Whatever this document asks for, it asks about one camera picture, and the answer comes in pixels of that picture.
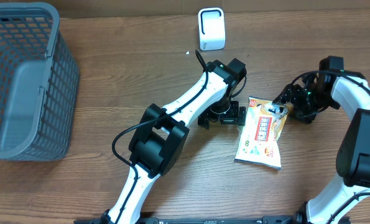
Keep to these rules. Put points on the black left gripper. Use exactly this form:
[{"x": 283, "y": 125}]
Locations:
[{"x": 237, "y": 116}]

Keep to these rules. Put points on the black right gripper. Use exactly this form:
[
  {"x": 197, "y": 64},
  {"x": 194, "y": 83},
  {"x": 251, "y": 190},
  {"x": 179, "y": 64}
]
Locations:
[{"x": 290, "y": 93}]

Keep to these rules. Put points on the yellow snack bag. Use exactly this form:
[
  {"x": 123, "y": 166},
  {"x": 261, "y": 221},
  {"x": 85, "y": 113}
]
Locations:
[{"x": 263, "y": 126}]

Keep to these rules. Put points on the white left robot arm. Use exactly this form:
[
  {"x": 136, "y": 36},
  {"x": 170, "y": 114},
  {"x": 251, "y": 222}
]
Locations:
[{"x": 160, "y": 136}]

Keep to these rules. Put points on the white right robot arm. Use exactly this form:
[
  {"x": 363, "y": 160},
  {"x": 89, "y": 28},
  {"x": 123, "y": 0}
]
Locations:
[{"x": 348, "y": 90}]

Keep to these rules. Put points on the white barcode scanner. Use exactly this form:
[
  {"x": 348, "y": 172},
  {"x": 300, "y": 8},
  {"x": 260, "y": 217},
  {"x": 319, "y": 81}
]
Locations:
[{"x": 211, "y": 26}]

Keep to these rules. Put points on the grey plastic mesh basket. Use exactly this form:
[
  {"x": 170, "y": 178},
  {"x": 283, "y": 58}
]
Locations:
[{"x": 39, "y": 80}]

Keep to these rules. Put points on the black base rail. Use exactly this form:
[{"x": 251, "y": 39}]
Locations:
[{"x": 286, "y": 219}]

